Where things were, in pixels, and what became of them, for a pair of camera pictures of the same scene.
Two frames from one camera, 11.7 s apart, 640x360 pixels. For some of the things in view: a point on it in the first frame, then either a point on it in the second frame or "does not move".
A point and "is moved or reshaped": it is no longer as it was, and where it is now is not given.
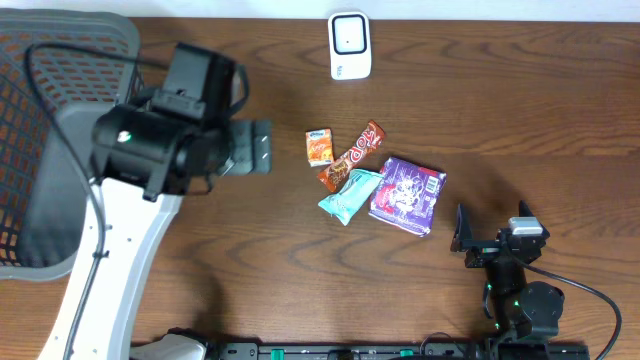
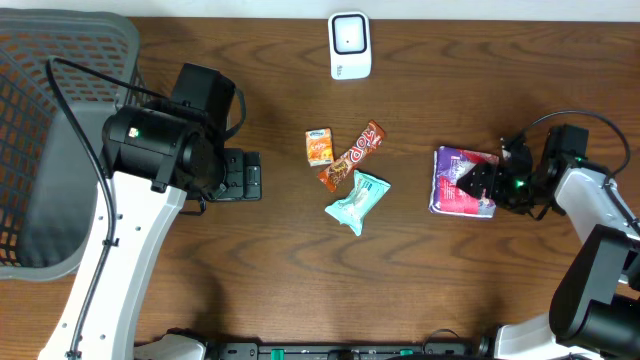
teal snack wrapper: x=358 y=188 is moved or reshaped
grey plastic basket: x=43 y=183 does not move
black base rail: x=392 y=351 does not move
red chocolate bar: x=355 y=153 does not move
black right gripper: x=484 y=250 -> x=482 y=172
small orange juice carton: x=319 y=147 does not move
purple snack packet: x=406 y=196 -> x=448 y=195
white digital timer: x=349 y=38 does not move
